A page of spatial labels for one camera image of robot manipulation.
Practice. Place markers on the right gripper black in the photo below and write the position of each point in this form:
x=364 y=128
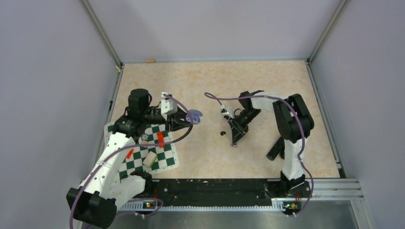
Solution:
x=238 y=130

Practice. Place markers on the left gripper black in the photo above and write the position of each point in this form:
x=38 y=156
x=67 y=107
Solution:
x=177 y=122

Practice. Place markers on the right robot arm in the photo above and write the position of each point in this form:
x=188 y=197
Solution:
x=294 y=123

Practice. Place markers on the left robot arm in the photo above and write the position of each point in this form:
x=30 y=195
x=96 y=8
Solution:
x=98 y=198

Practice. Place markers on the orange rectangular block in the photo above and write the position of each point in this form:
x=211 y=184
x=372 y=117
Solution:
x=161 y=141

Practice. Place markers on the green white chess mat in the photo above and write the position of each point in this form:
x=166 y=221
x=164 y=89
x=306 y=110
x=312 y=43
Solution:
x=167 y=157

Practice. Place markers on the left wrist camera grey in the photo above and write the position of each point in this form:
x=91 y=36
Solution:
x=167 y=106

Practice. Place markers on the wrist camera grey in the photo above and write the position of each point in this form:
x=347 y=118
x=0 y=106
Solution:
x=167 y=106
x=225 y=111

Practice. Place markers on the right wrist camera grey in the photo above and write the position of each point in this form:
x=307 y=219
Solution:
x=225 y=111

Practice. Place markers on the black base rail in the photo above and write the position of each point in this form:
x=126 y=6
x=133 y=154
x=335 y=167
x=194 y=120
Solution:
x=221 y=192

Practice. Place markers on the aluminium frame post left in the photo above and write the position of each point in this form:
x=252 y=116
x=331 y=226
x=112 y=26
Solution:
x=101 y=32

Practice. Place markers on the aluminium frame post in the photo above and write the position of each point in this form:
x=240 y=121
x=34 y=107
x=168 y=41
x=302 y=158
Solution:
x=328 y=30
x=101 y=32

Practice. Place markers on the aluminium frame post right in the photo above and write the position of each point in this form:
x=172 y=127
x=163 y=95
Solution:
x=328 y=30

